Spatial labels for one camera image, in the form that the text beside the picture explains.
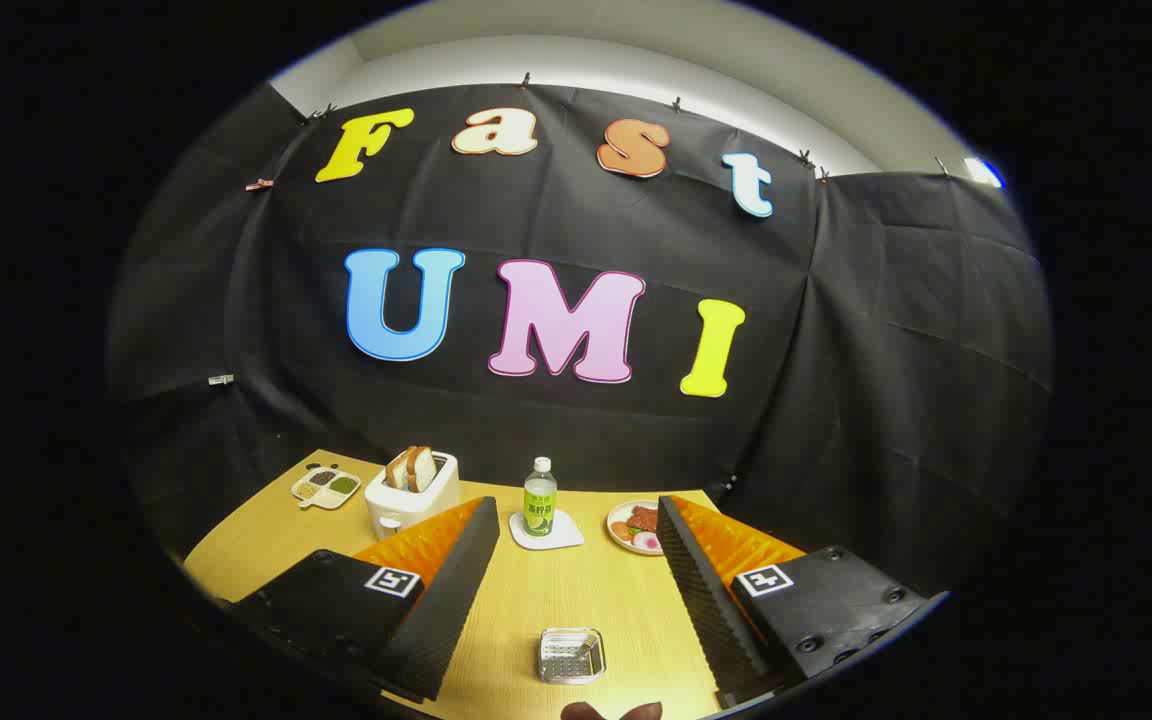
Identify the green label drink bottle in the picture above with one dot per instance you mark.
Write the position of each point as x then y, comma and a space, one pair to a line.
539, 505

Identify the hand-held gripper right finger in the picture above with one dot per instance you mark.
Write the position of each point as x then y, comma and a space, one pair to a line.
701, 600

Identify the brown bread slice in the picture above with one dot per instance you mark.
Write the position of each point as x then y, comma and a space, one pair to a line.
397, 470
423, 468

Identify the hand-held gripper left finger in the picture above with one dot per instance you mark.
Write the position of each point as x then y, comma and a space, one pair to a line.
446, 610

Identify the black backdrop cloth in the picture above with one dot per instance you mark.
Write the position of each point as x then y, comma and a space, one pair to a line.
856, 400

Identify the red cloth clip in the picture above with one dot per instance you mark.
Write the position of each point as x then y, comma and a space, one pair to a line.
258, 184

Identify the white square coaster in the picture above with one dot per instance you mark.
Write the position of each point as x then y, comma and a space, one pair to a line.
566, 535

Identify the white toaster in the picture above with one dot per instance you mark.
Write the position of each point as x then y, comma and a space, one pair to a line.
421, 508

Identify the plate with food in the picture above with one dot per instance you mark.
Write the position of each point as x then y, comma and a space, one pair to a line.
636, 525

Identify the dark brown object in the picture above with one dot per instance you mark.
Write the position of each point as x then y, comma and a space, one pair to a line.
586, 712

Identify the divided white seed dish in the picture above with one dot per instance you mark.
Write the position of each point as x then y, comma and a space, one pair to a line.
326, 488

